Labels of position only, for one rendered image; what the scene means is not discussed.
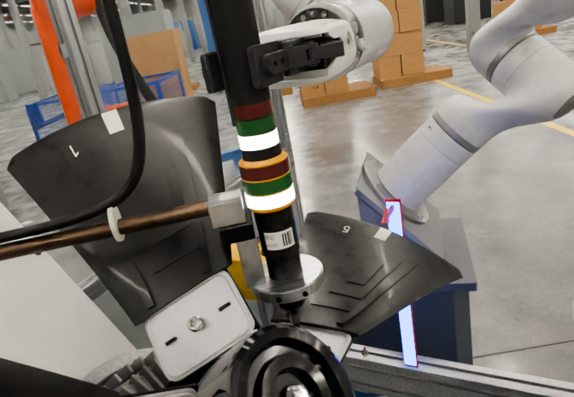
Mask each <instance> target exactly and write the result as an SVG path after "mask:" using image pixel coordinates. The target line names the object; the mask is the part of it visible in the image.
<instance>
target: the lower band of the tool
mask: <svg viewBox="0 0 574 397"><path fill-rule="evenodd" d="M287 156H288V155H287V153H286V152H284V151H282V153H281V154H280V155H278V156H276V157H274V158H271V159H269V160H265V161H256V162H247V161H243V158H242V159H241V160H240V161H239V162H238V165H239V166H240V167H242V168H259V167H264V166H271V165H274V164H277V163H279V162H280V161H283V160H285V159H286V158H287ZM289 172H290V171H288V172H287V173H286V174H288V173H289ZM286 174H284V175H282V176H280V177H277V178H273V179H269V180H265V181H257V182H250V181H245V180H243V179H242V180H243V181H244V182H247V183H263V182H268V181H272V180H275V179H278V178H282V177H283V176H285V175H286ZM292 184H293V183H292ZM291 186H292V185H291ZM291 186H290V187H291ZM290 187H289V188H290ZM289 188H287V189H286V190H288V189H289ZM286 190H282V191H280V192H278V193H275V194H271V195H266V196H274V195H276V194H279V193H282V192H284V191H286ZM244 193H245V192H244ZM245 195H247V194H246V193H245ZM247 196H250V195H247ZM251 197H265V196H251ZM295 199H296V197H295V198H294V199H293V200H292V201H291V202H289V203H288V204H286V205H283V206H282V207H276V208H273V209H267V210H256V209H252V208H250V207H249V210H251V211H253V212H255V213H273V212H277V211H280V210H283V209H285V208H287V207H289V206H290V205H291V204H292V203H293V202H294V200H295Z"/></svg>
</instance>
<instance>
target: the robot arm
mask: <svg viewBox="0 0 574 397"><path fill-rule="evenodd" d="M272 1H273V2H274V4H275V5H276V6H277V8H278V9H279V10H280V12H281V13H282V14H283V15H284V16H285V17H286V18H287V19H288V20H289V21H290V24H289V25H288V26H282V27H279V28H275V29H272V30H269V31H265V32H260V33H259V37H260V41H261V43H260V44H257V45H253V46H249V47H248V48H247V56H248V60H249V69H250V73H251V78H252V83H253V86H254V87H255V88H256V89H262V88H265V87H267V86H269V90H274V89H283V88H290V87H298V86H306V85H316V84H321V83H324V82H330V81H332V80H335V79H338V78H340V77H342V76H343V75H345V74H347V73H350V72H352V71H354V70H355V69H357V68H359V67H362V66H364V65H366V64H367V63H369V62H371V61H374V60H376V59H378V58H379V57H380V56H381V55H382V54H384V52H385V51H386V50H387V49H388V48H389V46H390V44H391V41H392V38H393V34H394V24H393V20H392V17H391V15H390V12H389V11H388V10H387V8H386V7H385V6H384V5H383V4H382V3H380V2H379V1H378V0H272ZM573 16H574V0H515V2H513V3H512V4H511V5H510V6H509V7H508V8H506V9H505V10H504V11H502V12H501V13H499V14H498V15H497V16H496V17H494V18H493V19H492V20H490V21H489V22H487V23H486V24H485V25H483V26H482V27H481V28H480V29H479V30H478V31H477V32H476V34H475V35H474V36H473V38H472V40H471V42H470V45H469V52H468V53H469V58H470V61H471V64H472V65H473V66H474V68H475V69H476V70H477V71H478V72H479V73H480V74H481V75H482V76H483V77H484V78H485V79H486V80H488V81H489V82H490V83H491V84H492V85H493V86H494V87H495V88H496V89H497V90H498V91H499V92H500V93H501V94H503V95H504V96H505V98H503V99H502V100H500V101H498V102H485V101H481V100H479V99H477V98H474V97H471V96H466V95H461V94H459V95H453V96H451V97H450V98H449V99H448V100H446V101H445V102H444V103H443V104H442V105H441V106H440V107H439V108H438V109H437V110H436V111H435V112H434V113H433V114H432V115H431V116H430V117H429V119H428V120H427V121H426V122H425V123H424V124H423V125H422V126H421V127H420V128H419V129H418V130H417V131H416V132H415V133H414V134H413V135H412V136H411V137H410V138H409V139H408V140H407V141H406V142H405V143H404V144H403V145H402V146H401V147H400V148H399V149H398V150H397V151H396V152H395V153H394V154H393V155H392V156H391V157H390V159H389V160H388V161H387V162H386V163H385V164H384V165H383V164H381V163H379V162H378V161H377V160H374V161H366V162H365V163H364V164H363V165H362V168H361V169H362V173H363V176H364V178H365V180H366V181H367V183H368V184H369V186H370V187H371V189H372V190H373V192H374V193H375V194H376V195H377V196H378V197H379V199H380V200H381V201H382V202H383V203H384V204H385V199H401V209H402V217H403V218H404V219H406V220H407V221H409V222H412V223H414V224H417V225H422V224H424V223H425V222H426V221H427V220H428V218H429V214H428V211H427V209H426V207H425V205H424V201H425V200H426V199H427V198H428V197H429V196H430V195H431V194H432V193H433V192H435V191H436V190H437V189H438V188H439V187H440V186H441V185H442V184H443V183H444V182H445V181H446V180H447V179H448V178H450V177H451V176H452V175H453V174H454V173H455V172H456V171H457V170H458V169H459V168H460V167H461V166H462V165H463V164H464V163H466V162H467V161H468V160H469V159H470V158H471V157H472V156H473V155H474V154H475V153H476V152H477V151H478V150H480V149H481V148H482V147H483V146H484V145H485V144H486V143H487V142H488V141H489V140H490V139H491V138H492V137H494V136H496V135H497V134H499V133H501V132H503V131H505V130H508V129H510V128H513V127H517V126H526V125H532V124H538V123H544V122H549V121H552V120H556V119H559V118H561V117H563V116H565V115H566V114H568V113H570V112H571V111H572V109H574V61H573V60H571V59H570V58H569V57H568V56H566V55H565V54H564V53H562V52H561V51H560V50H558V49H557V48H556V47H554V46H553V45H552V44H550V43H549V42H548V41H547V40H546V39H545V38H543V37H542V36H540V35H539V34H538V33H537V32H536V31H535V25H549V24H553V23H558V22H561V21H563V20H568V19H570V18H571V17H573ZM200 61H201V64H202V76H203V78H204V80H205V84H206V87H207V91H208V93H209V94H214V93H217V92H220V91H223V90H224V89H225V87H224V84H223V79H222V76H221V71H220V64H219V61H218V56H217V53H216V51H212V52H208V53H205V54H201V55H200Z"/></svg>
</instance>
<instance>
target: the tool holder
mask: <svg viewBox="0 0 574 397"><path fill-rule="evenodd" d="M236 190H238V192H241V190H240V189H236ZM231 191H234V190H229V191H225V192H221V193H217V194H212V195H209V196H208V206H207V209H208V214H209V218H210V221H211V225H212V228H213V229H217V228H219V234H220V240H221V244H222V245H223V246H225V245H229V244H233V243H236V244H237V250H238V253H239V258H240V261H241V265H242V268H243V275H244V279H245V283H246V286H247V288H251V290H252V293H253V295H254V296H255V297H256V298H257V299H259V300H260V301H264V302H267V303H272V304H286V303H291V302H295V301H300V300H303V299H305V298H307V297H309V296H310V295H312V294H314V293H315V292H316V291H317V290H318V289H319V288H320V287H321V285H322V284H323V282H324V280H325V276H324V271H323V266H322V264H321V262H320V261H319V260H317V259H316V258H314V257H313V256H310V255H306V254H300V257H301V262H302V273H301V274H300V275H299V276H298V277H295V278H293V279H291V280H288V281H275V280H272V279H271V278H270V277H269V273H268V270H267V262H266V261H265V262H263V263H262V261H261V254H260V250H259V246H258V242H257V238H256V234H255V227H254V222H253V218H252V214H251V210H249V208H244V205H243V198H242V197H241V196H242V194H241V195H240V196H238V197H234V198H230V199H225V200H222V201H221V200H220V199H218V196H220V194H222V193H226V192H231Z"/></svg>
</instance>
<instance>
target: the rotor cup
mask: <svg viewBox="0 0 574 397"><path fill-rule="evenodd" d="M194 383H197V384H198V386H199V388H198V391H197V394H198V397H285V394H286V390H287V388H288V387H289V386H290V385H292V384H298V385H300V386H302V387H303V388H304V389H305V391H306V392H307V396H308V397H355V394H354V390H353V387H352V384H351V382H350V380H349V377H348V375H347V373H346V371H345V370H344V368H343V366H342V364H341V362H340V361H339V359H338V358H337V356H336V355H335V354H334V353H333V352H332V351H331V350H330V349H329V348H328V347H327V346H326V345H325V344H324V343H323V342H322V341H321V340H320V339H319V338H318V337H317V336H315V335H313V334H312V333H310V332H308V331H307V330H304V329H302V328H300V327H297V326H294V325H290V324H272V325H268V326H266V327H262V328H260V329H258V330H255V331H253V332H252V333H250V334H249V335H248V336H246V337H245V338H244V339H242V340H241V341H240V342H239V343H238V344H237V345H236V346H234V347H233V348H231V349H230V350H229V351H228V352H226V353H225V354H224V355H222V356H221V357H218V358H217V359H215V360H213V361H212V362H210V363H209V364H207V365H205V366H203V367H202V368H201V369H200V370H198V371H196V372H195V373H193V374H192V375H190V376H189V377H187V378H185V379H184V380H183V381H181V382H179V383H178V384H174V382H173V381H169V382H168V383H167V384H166V385H165V386H164V387H163V388H172V387H178V386H184V385H189V384H194Z"/></svg>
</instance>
